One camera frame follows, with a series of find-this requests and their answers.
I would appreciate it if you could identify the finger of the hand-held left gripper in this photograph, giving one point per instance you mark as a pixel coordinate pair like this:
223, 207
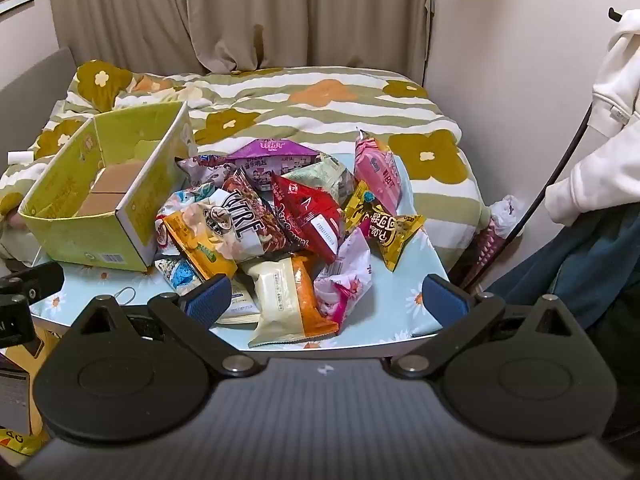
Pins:
35, 280

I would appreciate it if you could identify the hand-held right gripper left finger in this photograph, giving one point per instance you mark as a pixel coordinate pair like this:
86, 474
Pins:
207, 301

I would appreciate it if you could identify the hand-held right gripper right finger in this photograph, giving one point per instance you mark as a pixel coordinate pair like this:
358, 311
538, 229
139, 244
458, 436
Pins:
445, 301

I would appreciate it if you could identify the green cardboard box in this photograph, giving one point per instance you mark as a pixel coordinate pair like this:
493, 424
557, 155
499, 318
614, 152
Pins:
75, 240

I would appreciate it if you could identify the yellow snack packet brown label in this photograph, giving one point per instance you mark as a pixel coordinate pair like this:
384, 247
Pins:
395, 240

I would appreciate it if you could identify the plain white snack packet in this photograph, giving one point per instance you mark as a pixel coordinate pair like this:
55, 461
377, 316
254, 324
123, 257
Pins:
242, 306

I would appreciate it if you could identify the blue and white snack packet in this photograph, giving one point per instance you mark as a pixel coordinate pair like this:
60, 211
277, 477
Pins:
177, 272

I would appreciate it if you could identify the blue daisy tablecloth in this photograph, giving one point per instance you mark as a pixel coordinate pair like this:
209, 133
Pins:
400, 305

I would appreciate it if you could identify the orange yellow snack packet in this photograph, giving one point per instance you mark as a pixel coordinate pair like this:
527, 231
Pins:
192, 240

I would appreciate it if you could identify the pink and white patterned bag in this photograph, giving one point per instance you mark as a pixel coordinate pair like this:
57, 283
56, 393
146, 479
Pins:
487, 250

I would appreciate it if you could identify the cream and orange snack packet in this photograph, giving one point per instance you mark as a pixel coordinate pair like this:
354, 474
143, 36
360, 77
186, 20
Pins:
280, 300

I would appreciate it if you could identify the brown and white snack packet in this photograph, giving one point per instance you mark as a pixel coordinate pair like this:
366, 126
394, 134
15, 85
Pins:
240, 220

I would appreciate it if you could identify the white red-edged snack packet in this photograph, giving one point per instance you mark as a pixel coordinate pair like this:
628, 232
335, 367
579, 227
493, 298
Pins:
175, 202

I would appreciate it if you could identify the white and pink snack packet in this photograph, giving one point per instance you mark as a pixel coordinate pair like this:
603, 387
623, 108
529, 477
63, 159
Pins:
345, 270

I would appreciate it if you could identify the grey box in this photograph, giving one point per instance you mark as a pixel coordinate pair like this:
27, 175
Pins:
12, 400

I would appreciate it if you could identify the small white object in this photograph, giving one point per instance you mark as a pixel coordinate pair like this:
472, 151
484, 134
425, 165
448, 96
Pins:
20, 158

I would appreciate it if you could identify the white printed snack packet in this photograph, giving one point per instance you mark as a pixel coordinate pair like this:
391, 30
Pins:
200, 167

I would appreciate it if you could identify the red snack packet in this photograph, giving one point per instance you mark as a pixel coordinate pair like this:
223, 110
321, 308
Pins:
305, 205

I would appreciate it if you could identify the pink striped snack packet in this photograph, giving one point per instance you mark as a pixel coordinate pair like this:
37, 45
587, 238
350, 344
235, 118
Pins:
377, 170

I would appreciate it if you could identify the yellow plastic bag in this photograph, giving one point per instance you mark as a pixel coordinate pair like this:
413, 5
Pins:
20, 442

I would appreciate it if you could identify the purple snack packet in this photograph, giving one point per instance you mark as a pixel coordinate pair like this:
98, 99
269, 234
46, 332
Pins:
272, 149

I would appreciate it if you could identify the pale green snack packet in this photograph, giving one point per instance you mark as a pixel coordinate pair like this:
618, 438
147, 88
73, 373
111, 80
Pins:
325, 175

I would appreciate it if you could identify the grey headboard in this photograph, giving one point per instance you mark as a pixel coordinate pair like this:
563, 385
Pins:
30, 85

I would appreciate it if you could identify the person's white hoodie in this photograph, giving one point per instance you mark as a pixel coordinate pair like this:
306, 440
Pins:
600, 160

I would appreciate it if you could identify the floral striped blanket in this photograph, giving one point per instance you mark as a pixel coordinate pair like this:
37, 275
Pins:
325, 125

